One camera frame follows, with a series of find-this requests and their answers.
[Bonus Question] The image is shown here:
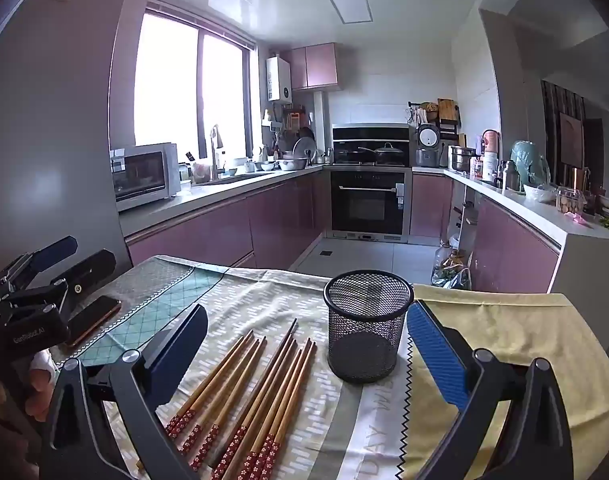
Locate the wooden chopstick red end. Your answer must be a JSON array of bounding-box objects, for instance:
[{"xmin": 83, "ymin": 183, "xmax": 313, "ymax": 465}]
[
  {"xmin": 210, "ymin": 336, "xmax": 297, "ymax": 479},
  {"xmin": 245, "ymin": 339, "xmax": 313, "ymax": 479},
  {"xmin": 207, "ymin": 320, "xmax": 298, "ymax": 469},
  {"xmin": 178, "ymin": 339, "xmax": 265, "ymax": 456},
  {"xmin": 190, "ymin": 337, "xmax": 266, "ymax": 472},
  {"xmin": 166, "ymin": 330, "xmax": 254, "ymax": 439},
  {"xmin": 261, "ymin": 340, "xmax": 316, "ymax": 479},
  {"xmin": 228, "ymin": 346, "xmax": 303, "ymax": 479}
]

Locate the kitchen faucet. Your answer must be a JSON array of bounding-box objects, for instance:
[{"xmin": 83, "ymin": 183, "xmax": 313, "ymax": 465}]
[{"xmin": 210, "ymin": 125, "xmax": 223, "ymax": 181}]

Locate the left hand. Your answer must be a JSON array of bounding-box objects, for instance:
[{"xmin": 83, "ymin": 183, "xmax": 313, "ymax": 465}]
[{"xmin": 24, "ymin": 350, "xmax": 56, "ymax": 422}]

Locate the black smartphone orange case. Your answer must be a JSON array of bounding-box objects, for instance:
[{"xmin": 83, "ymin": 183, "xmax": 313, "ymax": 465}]
[{"xmin": 65, "ymin": 296, "xmax": 121, "ymax": 348}]

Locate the bag of green vegetables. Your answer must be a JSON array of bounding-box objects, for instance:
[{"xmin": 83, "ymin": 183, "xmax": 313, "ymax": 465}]
[{"xmin": 431, "ymin": 257, "xmax": 472, "ymax": 290}]

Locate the white microwave oven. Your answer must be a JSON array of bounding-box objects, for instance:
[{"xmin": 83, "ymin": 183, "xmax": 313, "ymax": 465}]
[{"xmin": 109, "ymin": 142, "xmax": 181, "ymax": 212}]

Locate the black mesh pen holder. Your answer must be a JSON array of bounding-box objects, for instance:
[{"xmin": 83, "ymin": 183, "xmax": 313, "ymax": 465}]
[{"xmin": 323, "ymin": 270, "xmax": 414, "ymax": 385}]

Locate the patterned beige green cloth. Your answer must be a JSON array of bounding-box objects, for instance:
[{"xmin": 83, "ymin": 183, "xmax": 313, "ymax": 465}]
[{"xmin": 41, "ymin": 257, "xmax": 413, "ymax": 479}]

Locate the plastic oil bottle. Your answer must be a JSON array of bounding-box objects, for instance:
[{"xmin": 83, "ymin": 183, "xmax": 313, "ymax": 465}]
[{"xmin": 431, "ymin": 240, "xmax": 452, "ymax": 280}]

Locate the black built-in oven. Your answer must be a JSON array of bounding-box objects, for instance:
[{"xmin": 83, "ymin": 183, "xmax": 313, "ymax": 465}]
[{"xmin": 329, "ymin": 167, "xmax": 411, "ymax": 240}]

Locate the steel stock pot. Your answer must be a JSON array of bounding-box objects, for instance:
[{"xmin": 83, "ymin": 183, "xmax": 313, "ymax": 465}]
[{"xmin": 449, "ymin": 145, "xmax": 477, "ymax": 172}]

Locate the green bag on counter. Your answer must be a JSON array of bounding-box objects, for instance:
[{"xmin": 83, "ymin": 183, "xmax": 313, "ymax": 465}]
[{"xmin": 510, "ymin": 140, "xmax": 551, "ymax": 188}]

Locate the black wok with lid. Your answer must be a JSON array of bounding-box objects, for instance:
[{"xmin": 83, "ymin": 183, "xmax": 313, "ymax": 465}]
[{"xmin": 359, "ymin": 143, "xmax": 404, "ymax": 166}]

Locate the pink thermos jug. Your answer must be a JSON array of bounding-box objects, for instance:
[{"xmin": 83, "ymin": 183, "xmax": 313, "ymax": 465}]
[{"xmin": 482, "ymin": 129, "xmax": 499, "ymax": 185}]

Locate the white water heater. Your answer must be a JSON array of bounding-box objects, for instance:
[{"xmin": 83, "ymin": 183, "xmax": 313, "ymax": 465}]
[{"xmin": 266, "ymin": 55, "xmax": 292, "ymax": 104}]

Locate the black range hood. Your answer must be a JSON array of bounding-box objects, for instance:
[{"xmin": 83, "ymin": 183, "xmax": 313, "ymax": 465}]
[{"xmin": 331, "ymin": 124, "xmax": 411, "ymax": 167}]

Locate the pink wall cabinet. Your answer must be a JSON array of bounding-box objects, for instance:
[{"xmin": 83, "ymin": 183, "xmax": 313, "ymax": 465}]
[{"xmin": 286, "ymin": 42, "xmax": 340, "ymax": 91}]

